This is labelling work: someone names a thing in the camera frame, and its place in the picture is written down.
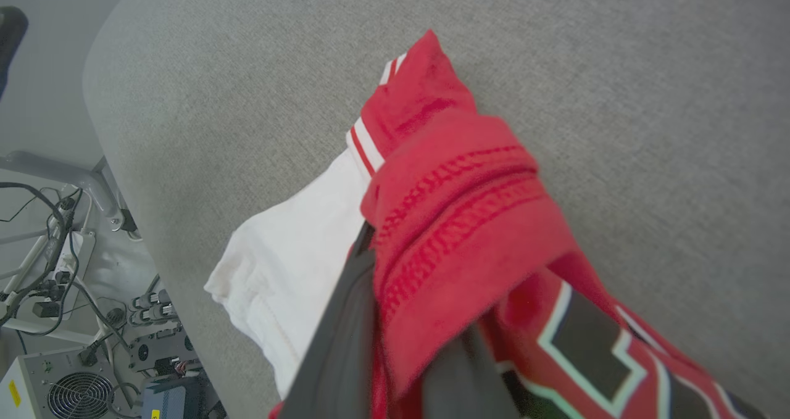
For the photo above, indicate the black electronic module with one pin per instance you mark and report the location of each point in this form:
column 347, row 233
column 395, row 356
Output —
column 163, row 348

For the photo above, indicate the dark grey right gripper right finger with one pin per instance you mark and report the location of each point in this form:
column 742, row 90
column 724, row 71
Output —
column 463, row 388

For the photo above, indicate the red white Bulls jersey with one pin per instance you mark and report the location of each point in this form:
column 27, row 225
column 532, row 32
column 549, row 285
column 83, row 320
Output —
column 457, row 221

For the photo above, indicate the grey fabric sofa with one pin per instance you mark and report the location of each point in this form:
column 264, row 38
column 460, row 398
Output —
column 617, row 98

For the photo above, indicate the grey metal sofa frame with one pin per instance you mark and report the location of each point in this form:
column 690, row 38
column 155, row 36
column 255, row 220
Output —
column 55, row 172

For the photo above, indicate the grey box with fan grille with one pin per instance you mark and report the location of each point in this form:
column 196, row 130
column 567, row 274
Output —
column 68, row 388

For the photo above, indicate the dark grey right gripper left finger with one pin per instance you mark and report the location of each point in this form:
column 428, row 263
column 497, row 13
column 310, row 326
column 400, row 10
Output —
column 345, row 345

